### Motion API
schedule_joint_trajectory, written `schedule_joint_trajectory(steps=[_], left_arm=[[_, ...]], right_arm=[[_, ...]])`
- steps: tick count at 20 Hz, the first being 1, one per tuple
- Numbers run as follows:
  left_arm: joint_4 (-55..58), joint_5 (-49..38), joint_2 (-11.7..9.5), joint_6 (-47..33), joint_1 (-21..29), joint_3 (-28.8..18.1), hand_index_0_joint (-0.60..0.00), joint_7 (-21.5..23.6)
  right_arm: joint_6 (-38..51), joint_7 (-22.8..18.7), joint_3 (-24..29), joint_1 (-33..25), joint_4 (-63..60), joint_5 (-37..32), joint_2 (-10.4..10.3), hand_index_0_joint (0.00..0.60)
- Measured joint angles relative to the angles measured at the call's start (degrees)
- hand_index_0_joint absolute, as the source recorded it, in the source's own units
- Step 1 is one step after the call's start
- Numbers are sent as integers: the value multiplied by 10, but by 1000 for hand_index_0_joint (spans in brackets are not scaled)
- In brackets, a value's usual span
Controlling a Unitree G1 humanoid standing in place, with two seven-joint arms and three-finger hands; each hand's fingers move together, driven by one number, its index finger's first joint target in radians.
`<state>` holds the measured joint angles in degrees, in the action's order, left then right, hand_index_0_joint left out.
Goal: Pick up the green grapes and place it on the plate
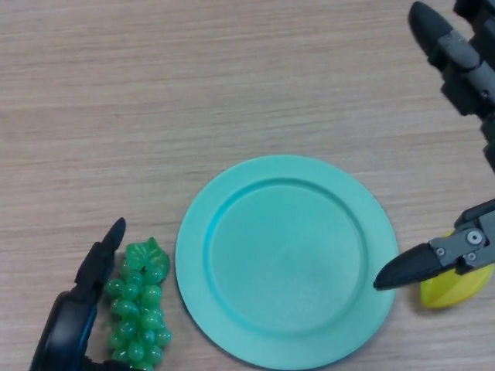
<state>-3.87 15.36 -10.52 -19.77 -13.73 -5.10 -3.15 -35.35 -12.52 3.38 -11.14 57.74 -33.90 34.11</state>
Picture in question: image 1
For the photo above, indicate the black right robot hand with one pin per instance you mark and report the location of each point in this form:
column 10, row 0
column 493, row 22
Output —
column 417, row 266

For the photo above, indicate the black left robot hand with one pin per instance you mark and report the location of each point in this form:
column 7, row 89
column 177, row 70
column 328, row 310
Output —
column 65, row 332

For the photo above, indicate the green grapes bunch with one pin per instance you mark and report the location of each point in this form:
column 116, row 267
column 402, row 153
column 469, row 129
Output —
column 147, row 305

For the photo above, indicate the teal round plate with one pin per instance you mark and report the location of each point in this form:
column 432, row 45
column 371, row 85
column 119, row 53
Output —
column 286, row 263

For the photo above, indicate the yellow starfruit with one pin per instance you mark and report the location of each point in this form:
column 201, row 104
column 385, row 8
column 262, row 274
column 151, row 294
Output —
column 448, row 293

